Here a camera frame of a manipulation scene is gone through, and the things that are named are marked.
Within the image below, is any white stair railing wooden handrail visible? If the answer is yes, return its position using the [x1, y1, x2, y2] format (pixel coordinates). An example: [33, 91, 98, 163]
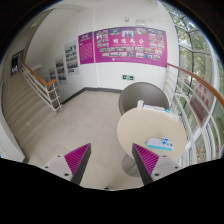
[21, 64, 62, 113]

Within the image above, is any small white cup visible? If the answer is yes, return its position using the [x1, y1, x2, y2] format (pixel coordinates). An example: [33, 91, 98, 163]
[137, 100, 144, 109]

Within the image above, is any orange window handrail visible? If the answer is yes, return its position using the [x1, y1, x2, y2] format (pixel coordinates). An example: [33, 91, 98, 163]
[166, 62, 224, 108]

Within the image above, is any green exit sign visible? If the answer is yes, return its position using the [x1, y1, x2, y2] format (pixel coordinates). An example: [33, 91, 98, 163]
[122, 75, 134, 81]

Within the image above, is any white blue charger plug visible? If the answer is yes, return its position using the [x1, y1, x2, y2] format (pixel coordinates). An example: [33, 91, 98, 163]
[162, 137, 169, 145]

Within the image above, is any round cream table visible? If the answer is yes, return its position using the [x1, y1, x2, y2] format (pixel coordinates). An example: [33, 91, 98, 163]
[116, 106, 188, 178]

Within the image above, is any large magenta photo board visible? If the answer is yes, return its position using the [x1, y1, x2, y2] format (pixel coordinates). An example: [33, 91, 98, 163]
[94, 27, 167, 67]

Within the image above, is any red white banner sign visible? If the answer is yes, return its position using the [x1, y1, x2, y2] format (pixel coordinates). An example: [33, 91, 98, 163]
[190, 81, 214, 125]

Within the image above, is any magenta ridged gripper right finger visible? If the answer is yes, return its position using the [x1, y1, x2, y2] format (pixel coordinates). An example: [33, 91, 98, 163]
[131, 142, 183, 186]

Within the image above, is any grey round chair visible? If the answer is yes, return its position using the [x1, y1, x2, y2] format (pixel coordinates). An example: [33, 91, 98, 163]
[118, 82, 169, 114]

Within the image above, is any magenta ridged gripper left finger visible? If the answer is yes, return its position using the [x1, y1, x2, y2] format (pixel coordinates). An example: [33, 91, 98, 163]
[42, 142, 92, 186]

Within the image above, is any white box on table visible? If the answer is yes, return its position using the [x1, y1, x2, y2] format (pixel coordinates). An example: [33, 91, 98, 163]
[143, 104, 180, 120]

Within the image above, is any white photo poster on wall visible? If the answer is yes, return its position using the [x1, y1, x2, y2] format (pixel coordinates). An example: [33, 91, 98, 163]
[65, 41, 79, 75]

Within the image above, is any narrow magenta text board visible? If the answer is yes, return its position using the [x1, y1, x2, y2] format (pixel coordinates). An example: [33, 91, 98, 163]
[78, 32, 94, 64]

